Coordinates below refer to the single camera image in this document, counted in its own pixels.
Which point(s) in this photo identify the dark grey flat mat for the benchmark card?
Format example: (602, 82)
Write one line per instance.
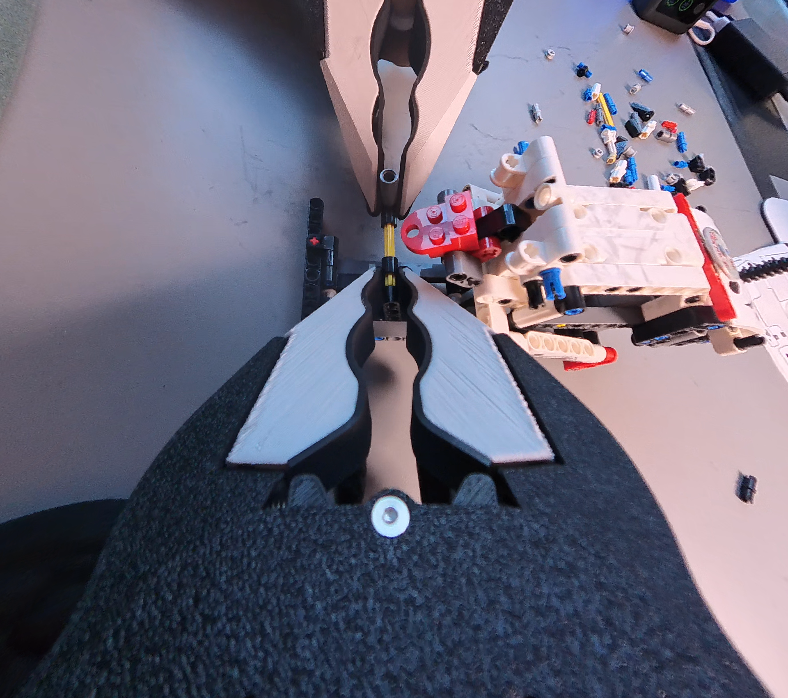
(763, 156)

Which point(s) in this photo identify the yellow axle rod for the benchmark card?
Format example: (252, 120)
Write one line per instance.
(390, 242)

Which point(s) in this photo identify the white sticker sheet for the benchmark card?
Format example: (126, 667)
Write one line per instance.
(772, 310)

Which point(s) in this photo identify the pile of small brick pieces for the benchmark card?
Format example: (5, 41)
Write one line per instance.
(622, 125)

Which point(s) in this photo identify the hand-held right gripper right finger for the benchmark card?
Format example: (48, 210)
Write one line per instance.
(486, 396)

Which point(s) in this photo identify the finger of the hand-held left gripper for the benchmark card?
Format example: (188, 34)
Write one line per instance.
(348, 21)
(455, 27)

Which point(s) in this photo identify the small black pin connector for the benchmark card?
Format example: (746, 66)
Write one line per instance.
(747, 489)

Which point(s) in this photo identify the black power adapter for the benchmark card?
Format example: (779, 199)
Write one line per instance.
(751, 58)

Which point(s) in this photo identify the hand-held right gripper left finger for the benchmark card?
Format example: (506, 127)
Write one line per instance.
(301, 390)

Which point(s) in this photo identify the black cylindrical axle connector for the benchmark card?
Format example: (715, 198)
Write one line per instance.
(388, 184)

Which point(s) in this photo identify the white brick toy truck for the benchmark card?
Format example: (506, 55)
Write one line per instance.
(615, 230)

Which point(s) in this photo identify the person's green jacket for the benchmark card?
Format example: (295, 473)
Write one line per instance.
(12, 2)

